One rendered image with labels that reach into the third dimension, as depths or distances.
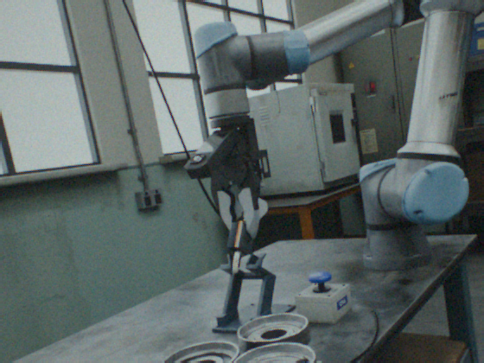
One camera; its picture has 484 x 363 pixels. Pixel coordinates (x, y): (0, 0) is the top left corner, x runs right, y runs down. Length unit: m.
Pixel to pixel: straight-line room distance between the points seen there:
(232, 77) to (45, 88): 1.80
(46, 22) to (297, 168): 1.48
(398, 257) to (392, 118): 3.48
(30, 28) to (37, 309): 1.24
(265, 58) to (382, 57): 3.71
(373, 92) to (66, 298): 3.14
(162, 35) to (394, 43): 2.13
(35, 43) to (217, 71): 1.83
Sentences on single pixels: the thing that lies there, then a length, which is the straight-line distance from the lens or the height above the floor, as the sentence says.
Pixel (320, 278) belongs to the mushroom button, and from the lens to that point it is 0.84.
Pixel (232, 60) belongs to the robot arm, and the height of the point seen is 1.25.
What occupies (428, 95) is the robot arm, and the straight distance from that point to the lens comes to 0.99.
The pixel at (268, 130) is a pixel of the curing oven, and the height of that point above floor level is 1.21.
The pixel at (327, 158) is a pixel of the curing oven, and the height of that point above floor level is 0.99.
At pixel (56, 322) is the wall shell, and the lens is 2.42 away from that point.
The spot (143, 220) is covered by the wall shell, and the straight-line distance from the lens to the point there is 2.69.
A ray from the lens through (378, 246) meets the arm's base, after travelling 1.10.
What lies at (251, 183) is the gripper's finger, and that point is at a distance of 0.84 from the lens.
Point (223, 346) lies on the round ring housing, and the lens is 0.72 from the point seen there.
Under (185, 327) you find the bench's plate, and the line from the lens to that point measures 0.95.
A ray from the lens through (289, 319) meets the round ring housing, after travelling 0.78.
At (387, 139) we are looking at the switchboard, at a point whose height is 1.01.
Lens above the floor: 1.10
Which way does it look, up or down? 7 degrees down
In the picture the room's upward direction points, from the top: 9 degrees counter-clockwise
